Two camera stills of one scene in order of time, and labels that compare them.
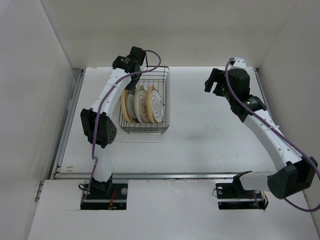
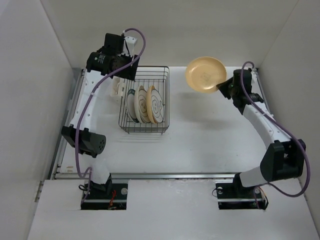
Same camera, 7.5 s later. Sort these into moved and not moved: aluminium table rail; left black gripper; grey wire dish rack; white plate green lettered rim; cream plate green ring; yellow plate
Moved: yellow plate; left black gripper
Not moved: aluminium table rail; cream plate green ring; white plate green lettered rim; grey wire dish rack
